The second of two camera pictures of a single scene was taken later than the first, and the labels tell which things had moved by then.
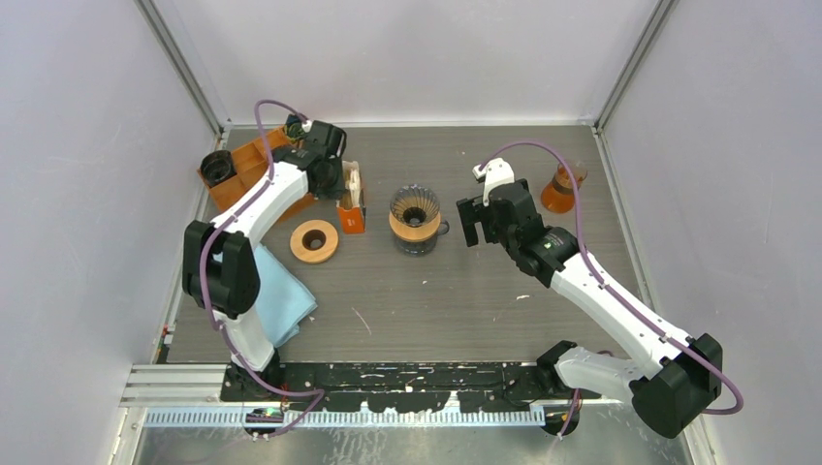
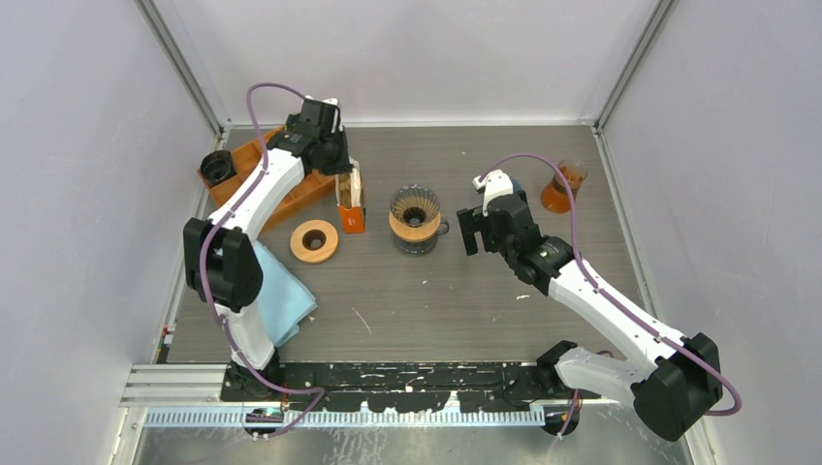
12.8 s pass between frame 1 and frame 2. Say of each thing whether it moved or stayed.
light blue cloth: stayed
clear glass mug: stayed
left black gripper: moved
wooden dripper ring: stayed
